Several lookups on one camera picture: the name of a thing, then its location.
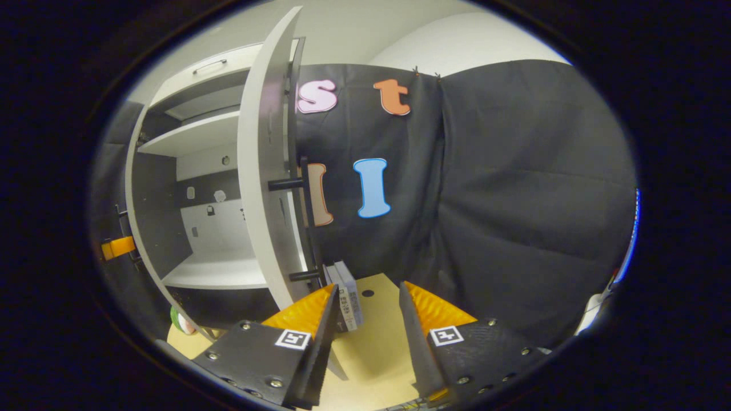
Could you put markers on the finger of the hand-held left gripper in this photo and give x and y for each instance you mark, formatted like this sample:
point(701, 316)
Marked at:
point(119, 248)

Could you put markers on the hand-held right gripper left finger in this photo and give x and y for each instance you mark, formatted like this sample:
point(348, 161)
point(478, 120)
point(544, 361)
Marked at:
point(322, 348)

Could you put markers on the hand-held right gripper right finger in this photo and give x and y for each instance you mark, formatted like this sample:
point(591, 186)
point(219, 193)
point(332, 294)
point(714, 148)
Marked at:
point(414, 348)

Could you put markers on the double-door shoe cabinet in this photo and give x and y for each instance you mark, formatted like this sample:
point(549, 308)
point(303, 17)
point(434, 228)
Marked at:
point(160, 200)

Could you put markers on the cat sticker shoe cabinet door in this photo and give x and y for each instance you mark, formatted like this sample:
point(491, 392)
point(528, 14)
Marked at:
point(111, 171)

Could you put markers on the headphone sticker shoe cabinet door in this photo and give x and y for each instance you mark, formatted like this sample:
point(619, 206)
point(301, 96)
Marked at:
point(260, 171)

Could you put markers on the white cabinet shelf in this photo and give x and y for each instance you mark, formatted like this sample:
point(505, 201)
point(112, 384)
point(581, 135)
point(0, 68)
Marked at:
point(194, 136)
point(223, 271)

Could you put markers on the white cabinet drawer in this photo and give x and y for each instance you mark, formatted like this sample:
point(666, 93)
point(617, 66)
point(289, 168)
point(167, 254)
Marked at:
point(228, 71)

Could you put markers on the white flat box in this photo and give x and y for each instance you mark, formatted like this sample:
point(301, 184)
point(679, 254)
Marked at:
point(344, 311)

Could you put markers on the grey flat box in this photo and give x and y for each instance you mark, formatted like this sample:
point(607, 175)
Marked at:
point(354, 297)

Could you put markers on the green striped toy ball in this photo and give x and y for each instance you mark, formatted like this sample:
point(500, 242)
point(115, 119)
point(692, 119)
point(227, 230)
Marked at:
point(183, 321)

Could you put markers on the black backdrop cloth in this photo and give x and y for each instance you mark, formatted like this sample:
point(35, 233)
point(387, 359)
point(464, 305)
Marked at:
point(514, 200)

